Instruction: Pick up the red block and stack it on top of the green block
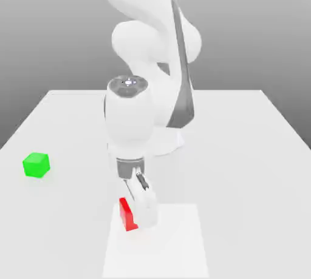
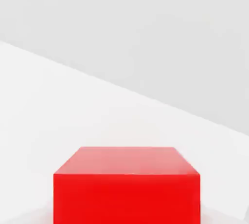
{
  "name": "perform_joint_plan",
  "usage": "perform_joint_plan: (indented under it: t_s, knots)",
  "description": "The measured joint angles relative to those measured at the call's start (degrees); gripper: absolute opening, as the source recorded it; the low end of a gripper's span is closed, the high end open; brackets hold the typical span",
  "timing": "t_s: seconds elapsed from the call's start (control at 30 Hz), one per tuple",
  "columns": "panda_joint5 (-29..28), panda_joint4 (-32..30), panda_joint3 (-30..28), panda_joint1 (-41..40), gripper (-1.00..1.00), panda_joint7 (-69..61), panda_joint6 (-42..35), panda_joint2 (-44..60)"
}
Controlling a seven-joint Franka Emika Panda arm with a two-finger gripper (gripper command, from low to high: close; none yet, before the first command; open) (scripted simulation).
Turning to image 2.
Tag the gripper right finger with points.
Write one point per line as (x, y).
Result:
(212, 218)

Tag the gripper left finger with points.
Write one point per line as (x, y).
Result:
(43, 219)

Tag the small red cube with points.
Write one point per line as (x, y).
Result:
(126, 198)

